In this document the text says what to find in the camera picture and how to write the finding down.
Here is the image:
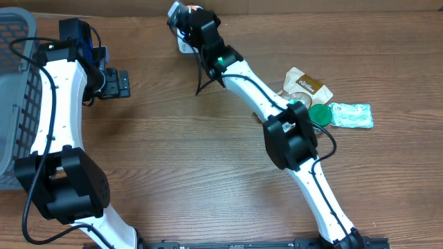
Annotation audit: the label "orange tissue pack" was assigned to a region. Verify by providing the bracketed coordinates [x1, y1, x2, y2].
[188, 5, 203, 12]

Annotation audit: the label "beige brown snack pouch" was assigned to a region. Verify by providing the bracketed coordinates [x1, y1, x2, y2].
[277, 67, 333, 110]

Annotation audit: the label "green lid jar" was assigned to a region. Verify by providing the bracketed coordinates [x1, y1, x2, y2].
[308, 104, 332, 129]

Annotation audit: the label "light green tissue pack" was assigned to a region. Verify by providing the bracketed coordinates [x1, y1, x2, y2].
[329, 102, 374, 129]

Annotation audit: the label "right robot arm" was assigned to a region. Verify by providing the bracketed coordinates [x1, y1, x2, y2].
[167, 1, 365, 248]

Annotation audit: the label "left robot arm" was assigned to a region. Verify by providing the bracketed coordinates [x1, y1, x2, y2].
[15, 18, 144, 248]

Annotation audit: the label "white barcode scanner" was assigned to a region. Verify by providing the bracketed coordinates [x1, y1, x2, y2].
[177, 29, 199, 54]

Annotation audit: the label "grey plastic shopping basket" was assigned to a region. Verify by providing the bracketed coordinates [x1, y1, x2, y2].
[1, 7, 42, 191]

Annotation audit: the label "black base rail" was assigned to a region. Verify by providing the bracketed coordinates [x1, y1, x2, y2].
[82, 237, 391, 249]

